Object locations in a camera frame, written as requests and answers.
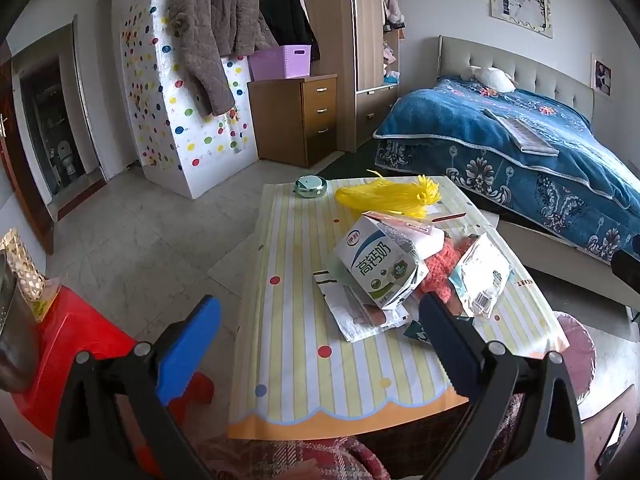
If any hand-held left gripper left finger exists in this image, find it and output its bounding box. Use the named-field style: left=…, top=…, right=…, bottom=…
left=52, top=295, right=223, bottom=480

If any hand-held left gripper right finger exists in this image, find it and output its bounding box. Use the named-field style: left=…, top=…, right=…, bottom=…
left=417, top=292, right=586, bottom=480

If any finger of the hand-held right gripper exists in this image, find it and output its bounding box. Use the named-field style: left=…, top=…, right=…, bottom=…
left=611, top=249, right=640, bottom=296

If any trash bin with pink bag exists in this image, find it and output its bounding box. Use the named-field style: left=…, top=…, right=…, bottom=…
left=552, top=310, right=597, bottom=406

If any white milk carton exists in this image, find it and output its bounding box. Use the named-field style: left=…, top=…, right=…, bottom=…
left=332, top=211, right=430, bottom=311

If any yellow mesh net bag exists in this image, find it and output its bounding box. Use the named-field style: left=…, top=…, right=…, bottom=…
left=335, top=170, right=443, bottom=221

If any dark green snack wrapper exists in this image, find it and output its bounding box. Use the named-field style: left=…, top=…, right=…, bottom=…
left=402, top=320, right=433, bottom=346

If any orange knitted cloth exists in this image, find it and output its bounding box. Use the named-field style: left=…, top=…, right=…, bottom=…
left=417, top=232, right=481, bottom=306

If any white plastic wrapper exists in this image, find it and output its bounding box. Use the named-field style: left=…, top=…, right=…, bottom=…
left=447, top=232, right=513, bottom=318

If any striped dotted tablecloth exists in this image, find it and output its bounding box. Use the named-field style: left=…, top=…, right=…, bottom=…
left=227, top=176, right=571, bottom=441

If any red plastic stool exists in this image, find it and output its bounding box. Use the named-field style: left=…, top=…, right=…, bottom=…
left=10, top=285, right=216, bottom=478

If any person's plaid clothing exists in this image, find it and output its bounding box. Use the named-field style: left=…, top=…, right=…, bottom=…
left=195, top=395, right=526, bottom=480

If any folded grey cloth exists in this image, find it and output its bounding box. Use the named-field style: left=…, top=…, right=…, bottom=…
left=484, top=108, right=560, bottom=156

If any black phone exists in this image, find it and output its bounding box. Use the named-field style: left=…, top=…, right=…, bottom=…
left=595, top=410, right=630, bottom=471

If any gold patterned bag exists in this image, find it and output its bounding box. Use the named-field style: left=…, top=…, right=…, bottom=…
left=0, top=228, right=48, bottom=303

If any green round tin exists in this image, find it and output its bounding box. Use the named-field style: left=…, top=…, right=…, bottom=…
left=294, top=176, right=328, bottom=198

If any dark green floor mat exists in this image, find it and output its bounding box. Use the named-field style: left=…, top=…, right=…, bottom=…
left=317, top=135, right=401, bottom=181

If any polka-dot covered cabinet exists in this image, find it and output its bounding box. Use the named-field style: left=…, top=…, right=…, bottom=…
left=120, top=0, right=258, bottom=200

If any blue floral blanket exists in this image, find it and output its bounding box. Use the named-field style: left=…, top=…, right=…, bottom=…
left=374, top=76, right=640, bottom=263

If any white toilet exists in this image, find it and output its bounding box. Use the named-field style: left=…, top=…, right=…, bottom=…
left=52, top=141, right=81, bottom=181

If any white pillow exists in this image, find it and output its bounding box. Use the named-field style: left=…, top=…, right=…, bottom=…
left=460, top=66, right=518, bottom=93

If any wooden drawer cabinet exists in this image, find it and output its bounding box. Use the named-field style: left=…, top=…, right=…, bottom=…
left=248, top=74, right=338, bottom=168

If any grey upholstered bed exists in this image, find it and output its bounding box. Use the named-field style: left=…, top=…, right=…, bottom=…
left=372, top=35, right=640, bottom=306

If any purple plastic basket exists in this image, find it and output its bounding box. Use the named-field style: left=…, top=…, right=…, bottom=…
left=248, top=45, right=313, bottom=81

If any brown quilted jacket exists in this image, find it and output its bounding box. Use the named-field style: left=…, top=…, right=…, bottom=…
left=167, top=0, right=278, bottom=117

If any wooden wardrobe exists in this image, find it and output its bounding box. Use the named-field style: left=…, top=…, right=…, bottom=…
left=305, top=0, right=401, bottom=153

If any black coat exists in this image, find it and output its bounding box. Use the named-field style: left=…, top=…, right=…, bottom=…
left=261, top=0, right=321, bottom=63

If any pink garment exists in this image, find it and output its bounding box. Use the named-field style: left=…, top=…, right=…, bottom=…
left=379, top=0, right=406, bottom=28

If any small wall photo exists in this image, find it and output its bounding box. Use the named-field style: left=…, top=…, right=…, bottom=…
left=591, top=53, right=613, bottom=102

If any large framed wall picture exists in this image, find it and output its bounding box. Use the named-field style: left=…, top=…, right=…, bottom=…
left=487, top=0, right=555, bottom=39

